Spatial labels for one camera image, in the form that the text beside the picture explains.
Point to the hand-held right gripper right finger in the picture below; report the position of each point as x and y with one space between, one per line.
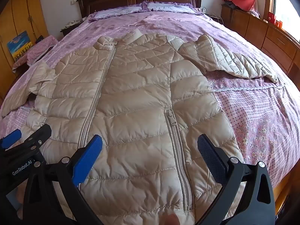
211 157

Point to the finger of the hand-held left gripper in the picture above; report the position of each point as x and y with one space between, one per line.
38 134
10 138

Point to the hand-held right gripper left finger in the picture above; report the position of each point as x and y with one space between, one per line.
88 159

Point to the beige down jacket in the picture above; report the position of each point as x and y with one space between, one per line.
131 98

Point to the bed with pink floral cover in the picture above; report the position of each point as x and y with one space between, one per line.
246 112

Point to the blue picture book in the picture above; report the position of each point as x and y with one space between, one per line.
20 44

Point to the black bag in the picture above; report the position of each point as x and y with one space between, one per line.
39 39

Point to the dark wooden nightstand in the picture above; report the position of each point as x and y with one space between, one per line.
70 30

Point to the white paper pile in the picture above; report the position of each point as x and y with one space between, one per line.
72 23

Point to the wooden wardrobe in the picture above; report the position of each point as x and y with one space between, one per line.
23 9

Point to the wooden dresser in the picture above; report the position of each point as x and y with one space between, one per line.
257 30

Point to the purple frilled pillow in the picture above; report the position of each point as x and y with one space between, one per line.
117 10
168 7

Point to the small orange box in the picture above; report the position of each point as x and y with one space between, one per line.
279 23

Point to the red box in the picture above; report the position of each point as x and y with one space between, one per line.
271 17

